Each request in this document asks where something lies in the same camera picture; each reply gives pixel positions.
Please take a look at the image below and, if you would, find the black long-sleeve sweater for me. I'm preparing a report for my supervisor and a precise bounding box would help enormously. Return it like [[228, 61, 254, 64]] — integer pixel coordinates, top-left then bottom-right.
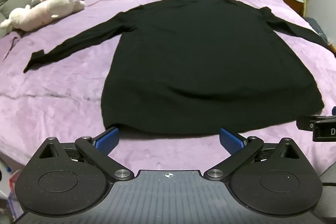
[[27, 0, 327, 134]]

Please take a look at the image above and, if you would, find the white plush toy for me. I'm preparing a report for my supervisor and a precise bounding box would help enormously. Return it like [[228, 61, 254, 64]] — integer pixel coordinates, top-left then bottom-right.
[[1, 0, 85, 34]]

